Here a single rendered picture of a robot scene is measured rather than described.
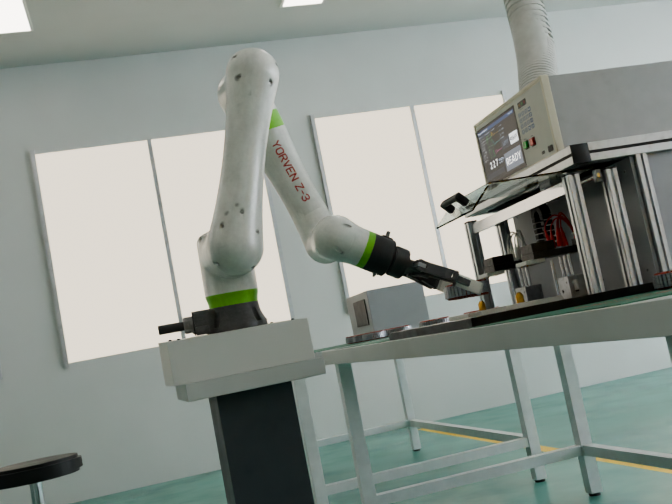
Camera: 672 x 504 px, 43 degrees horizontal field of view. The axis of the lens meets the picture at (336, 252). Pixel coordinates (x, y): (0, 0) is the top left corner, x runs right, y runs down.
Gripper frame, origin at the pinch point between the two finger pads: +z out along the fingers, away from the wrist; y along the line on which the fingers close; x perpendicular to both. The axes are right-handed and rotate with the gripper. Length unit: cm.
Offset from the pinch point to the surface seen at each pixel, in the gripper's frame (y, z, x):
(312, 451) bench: 160, 11, 51
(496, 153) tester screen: 22, 4, -45
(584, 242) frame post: -20.3, 17.0, -15.7
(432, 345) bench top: -3.0, -4.6, 16.4
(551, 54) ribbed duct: 112, 42, -131
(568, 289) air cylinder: -2.7, 24.6, -8.9
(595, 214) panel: -1.0, 26.8, -30.6
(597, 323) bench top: -79, -5, 16
